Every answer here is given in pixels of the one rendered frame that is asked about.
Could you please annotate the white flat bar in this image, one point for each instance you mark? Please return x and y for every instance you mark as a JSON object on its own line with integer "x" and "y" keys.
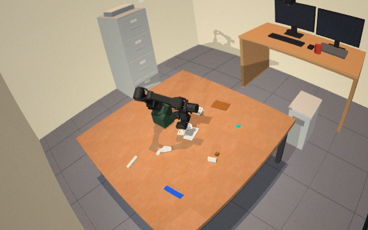
{"x": 133, "y": 161}

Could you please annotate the blue flat bar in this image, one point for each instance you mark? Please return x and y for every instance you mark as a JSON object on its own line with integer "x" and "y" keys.
{"x": 173, "y": 192}

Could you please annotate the orange flat plate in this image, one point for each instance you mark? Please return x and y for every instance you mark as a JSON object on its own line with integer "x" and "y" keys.
{"x": 220, "y": 105}

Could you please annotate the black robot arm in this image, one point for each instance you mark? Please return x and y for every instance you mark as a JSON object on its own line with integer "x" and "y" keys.
{"x": 155, "y": 102}

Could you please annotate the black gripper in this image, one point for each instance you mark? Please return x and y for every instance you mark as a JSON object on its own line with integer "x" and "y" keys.
{"x": 185, "y": 118}

